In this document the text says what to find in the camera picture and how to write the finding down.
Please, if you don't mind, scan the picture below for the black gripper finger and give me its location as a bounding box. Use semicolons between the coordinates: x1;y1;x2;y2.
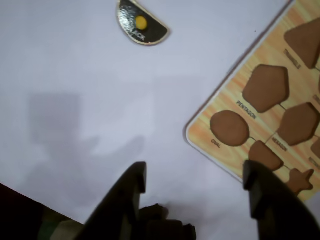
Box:
74;161;148;240
242;159;320;240

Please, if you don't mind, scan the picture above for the black semicircle piece yellow pin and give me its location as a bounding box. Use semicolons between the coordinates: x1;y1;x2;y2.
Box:
115;0;172;47

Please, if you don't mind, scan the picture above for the wooden shape puzzle board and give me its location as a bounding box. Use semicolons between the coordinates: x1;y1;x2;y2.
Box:
184;0;320;203

